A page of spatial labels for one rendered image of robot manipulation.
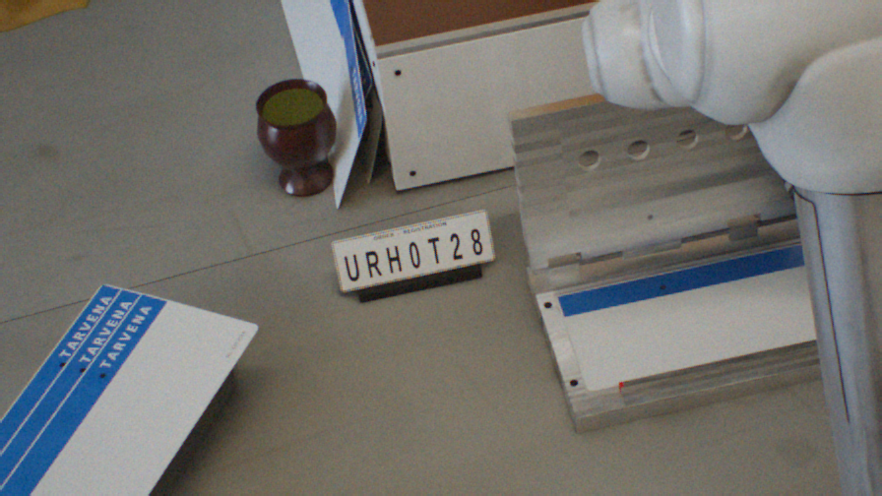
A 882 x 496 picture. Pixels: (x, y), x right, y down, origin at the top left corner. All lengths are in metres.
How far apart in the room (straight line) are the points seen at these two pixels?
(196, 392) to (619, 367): 0.40
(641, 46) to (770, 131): 0.52
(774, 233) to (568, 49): 0.28
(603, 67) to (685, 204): 0.37
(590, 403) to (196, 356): 0.37
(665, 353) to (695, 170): 0.19
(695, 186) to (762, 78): 0.90
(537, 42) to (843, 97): 0.97
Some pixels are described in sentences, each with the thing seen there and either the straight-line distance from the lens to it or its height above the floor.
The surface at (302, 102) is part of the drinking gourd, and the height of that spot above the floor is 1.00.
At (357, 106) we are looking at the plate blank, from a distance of 2.08.
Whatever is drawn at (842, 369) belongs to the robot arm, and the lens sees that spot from 1.20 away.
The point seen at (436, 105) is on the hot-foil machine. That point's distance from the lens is 2.05.
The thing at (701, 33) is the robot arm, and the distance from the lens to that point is 1.08.
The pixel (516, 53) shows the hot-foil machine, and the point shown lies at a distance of 2.03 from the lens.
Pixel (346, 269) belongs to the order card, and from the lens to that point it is 2.01.
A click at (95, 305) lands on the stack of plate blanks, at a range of 1.94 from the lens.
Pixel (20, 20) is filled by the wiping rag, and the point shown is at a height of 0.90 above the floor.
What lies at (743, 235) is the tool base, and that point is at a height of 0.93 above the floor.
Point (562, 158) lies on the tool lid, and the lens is 1.91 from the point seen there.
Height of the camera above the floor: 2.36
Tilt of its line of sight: 45 degrees down
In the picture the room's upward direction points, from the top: 8 degrees counter-clockwise
